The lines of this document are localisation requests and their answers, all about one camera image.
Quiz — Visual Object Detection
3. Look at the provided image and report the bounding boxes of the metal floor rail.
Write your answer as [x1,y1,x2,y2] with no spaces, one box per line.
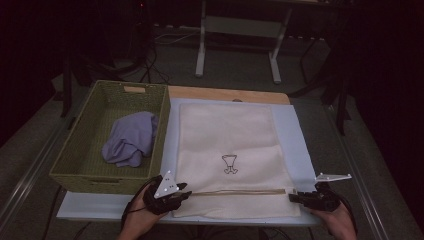
[0,96,88,231]
[324,104,391,240]

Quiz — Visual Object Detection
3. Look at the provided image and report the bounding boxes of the thin black cable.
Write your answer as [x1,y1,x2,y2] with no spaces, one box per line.
[41,186,63,240]

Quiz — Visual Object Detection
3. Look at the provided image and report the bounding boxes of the green woven basket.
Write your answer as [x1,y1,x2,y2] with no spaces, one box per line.
[49,79,172,196]

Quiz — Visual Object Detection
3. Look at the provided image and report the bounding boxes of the black floor cables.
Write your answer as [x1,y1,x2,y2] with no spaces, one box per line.
[139,43,171,84]

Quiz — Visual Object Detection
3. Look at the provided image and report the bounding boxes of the person's left hand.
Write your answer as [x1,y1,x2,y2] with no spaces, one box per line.
[121,189,168,236]

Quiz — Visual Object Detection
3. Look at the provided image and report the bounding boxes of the hand-held gripper cable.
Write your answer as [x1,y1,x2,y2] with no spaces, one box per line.
[324,186,359,234]
[120,176,161,231]

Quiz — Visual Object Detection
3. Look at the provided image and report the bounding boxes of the person's dark clothed lap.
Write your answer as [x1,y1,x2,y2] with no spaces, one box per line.
[148,226,321,240]

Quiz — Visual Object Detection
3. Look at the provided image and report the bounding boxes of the white floor cable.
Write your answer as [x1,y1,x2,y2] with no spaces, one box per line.
[154,31,201,46]

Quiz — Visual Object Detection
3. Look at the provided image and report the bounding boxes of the person's right hand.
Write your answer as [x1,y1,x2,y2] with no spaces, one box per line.
[311,199,358,240]

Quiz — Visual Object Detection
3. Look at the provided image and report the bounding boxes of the black stand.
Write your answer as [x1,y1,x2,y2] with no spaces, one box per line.
[59,49,148,118]
[288,13,354,136]

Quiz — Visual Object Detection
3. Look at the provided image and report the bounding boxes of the white metal desk frame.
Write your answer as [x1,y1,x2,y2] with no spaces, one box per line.
[194,0,294,84]

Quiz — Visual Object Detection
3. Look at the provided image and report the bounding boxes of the purple cloth garment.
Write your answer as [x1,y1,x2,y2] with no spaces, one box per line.
[100,110,160,168]

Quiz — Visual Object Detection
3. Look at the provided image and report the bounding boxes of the left hand-held gripper cable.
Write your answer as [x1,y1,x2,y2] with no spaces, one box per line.
[120,176,161,231]

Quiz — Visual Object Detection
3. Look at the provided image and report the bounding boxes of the cream mesh laundry bag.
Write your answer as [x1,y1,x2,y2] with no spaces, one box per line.
[172,102,302,219]

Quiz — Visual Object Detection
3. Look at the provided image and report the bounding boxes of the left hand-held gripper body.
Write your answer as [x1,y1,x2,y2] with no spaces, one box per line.
[143,170,183,216]

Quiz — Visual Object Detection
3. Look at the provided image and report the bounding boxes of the right hand-held gripper cable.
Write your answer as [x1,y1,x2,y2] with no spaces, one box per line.
[324,186,359,234]

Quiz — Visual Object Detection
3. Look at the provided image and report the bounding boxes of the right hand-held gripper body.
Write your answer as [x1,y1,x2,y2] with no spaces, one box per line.
[304,172,353,213]

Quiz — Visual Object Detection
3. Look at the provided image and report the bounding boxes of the pale blue board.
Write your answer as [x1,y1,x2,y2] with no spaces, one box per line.
[56,97,331,228]

